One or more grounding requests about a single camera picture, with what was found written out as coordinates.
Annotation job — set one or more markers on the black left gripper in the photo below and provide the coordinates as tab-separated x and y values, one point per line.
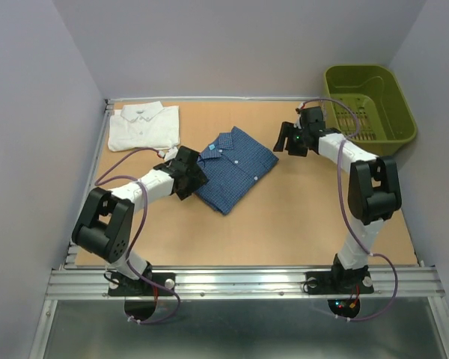
198	179

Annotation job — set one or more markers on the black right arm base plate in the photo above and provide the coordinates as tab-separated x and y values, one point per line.
329	283

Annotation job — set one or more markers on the green plastic basket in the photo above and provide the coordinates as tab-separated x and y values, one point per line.
372	93

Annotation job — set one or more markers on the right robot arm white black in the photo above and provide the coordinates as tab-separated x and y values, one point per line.
372	197

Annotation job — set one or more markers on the aluminium mounting rail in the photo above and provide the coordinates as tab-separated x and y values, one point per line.
228	283

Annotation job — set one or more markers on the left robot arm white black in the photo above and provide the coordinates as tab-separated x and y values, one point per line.
104	225

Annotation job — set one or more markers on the blue checkered long sleeve shirt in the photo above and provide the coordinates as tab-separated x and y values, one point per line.
233	163

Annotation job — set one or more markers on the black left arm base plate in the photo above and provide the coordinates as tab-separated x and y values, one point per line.
122	286

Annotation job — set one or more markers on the white shirt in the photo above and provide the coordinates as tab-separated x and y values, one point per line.
149	124

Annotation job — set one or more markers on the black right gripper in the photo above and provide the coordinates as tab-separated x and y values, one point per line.
286	130

